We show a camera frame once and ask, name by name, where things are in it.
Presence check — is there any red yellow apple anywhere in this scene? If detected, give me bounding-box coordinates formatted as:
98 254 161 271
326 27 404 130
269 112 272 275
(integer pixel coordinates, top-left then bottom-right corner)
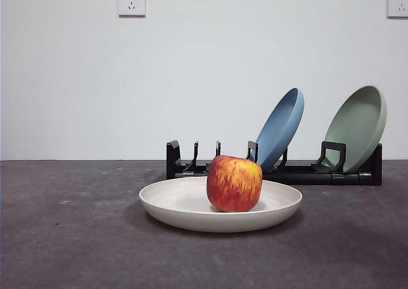
206 154 264 213

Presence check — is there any blue plate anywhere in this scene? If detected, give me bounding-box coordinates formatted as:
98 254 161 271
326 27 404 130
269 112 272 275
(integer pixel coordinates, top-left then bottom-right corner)
253 87 305 172

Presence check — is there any cream yellow plate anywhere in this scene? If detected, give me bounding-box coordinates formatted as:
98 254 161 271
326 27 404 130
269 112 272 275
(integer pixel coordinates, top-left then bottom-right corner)
138 176 303 233

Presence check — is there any white wall socket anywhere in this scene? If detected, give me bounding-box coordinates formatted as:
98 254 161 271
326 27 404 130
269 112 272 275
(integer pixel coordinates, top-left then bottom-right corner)
117 0 147 17
386 0 408 19

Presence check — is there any black plate rack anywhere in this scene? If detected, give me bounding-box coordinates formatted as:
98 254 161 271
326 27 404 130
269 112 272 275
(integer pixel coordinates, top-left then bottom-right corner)
165 140 383 186

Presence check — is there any green plate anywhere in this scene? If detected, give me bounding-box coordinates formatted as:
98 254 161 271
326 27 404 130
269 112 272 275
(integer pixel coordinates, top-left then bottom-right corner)
322 84 388 174

